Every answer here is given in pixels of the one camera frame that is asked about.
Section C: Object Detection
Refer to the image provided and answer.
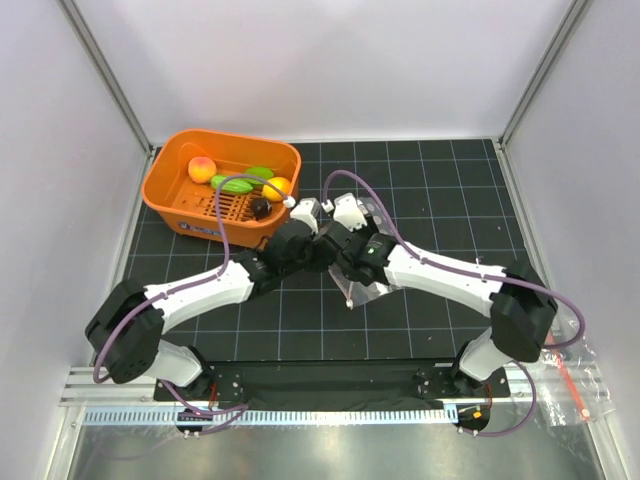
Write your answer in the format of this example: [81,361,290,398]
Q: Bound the pink dotted zip bag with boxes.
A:
[328,197,399,310]

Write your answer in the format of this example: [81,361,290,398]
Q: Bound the yellow orange toy fruit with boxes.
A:
[262,177,291,203]

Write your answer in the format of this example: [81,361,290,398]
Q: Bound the long green toy vegetable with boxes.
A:
[210,174,253,195]

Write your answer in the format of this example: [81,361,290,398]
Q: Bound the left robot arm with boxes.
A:
[85,220,318,400]

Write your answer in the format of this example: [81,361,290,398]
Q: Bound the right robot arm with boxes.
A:
[313,221,558,396]

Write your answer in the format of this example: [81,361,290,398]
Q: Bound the spare clear zip bags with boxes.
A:
[527,309,615,427]

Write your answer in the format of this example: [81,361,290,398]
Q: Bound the dark purple toy fruit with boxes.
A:
[249,197,272,221]

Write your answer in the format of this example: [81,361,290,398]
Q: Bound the small green toy vegetable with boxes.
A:
[244,166,275,188]

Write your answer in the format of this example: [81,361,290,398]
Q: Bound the black base bar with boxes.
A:
[177,358,510,412]

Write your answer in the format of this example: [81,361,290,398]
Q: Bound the peach toy fruit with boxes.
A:
[187,156,217,184]

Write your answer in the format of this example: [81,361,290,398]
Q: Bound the orange plastic basket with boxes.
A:
[142,129,302,247]

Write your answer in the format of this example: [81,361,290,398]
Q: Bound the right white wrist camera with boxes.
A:
[321,193,367,232]

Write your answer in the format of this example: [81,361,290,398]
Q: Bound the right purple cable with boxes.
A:
[322,169,587,439]

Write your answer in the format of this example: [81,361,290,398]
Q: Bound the white slotted cable duct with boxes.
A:
[83,404,458,428]

